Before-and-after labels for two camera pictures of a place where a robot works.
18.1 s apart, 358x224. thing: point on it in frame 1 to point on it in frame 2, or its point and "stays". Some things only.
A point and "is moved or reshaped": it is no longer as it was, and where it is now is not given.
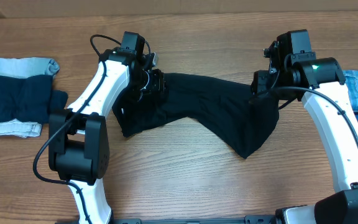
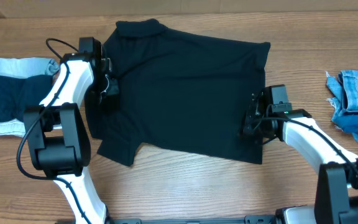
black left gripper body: [155, 84] to [112, 91]
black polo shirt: [227, 109] is moved or reshaped
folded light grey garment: [20, 67] stays
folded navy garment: [28, 99] stays
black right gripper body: [258, 83] to [249, 118]
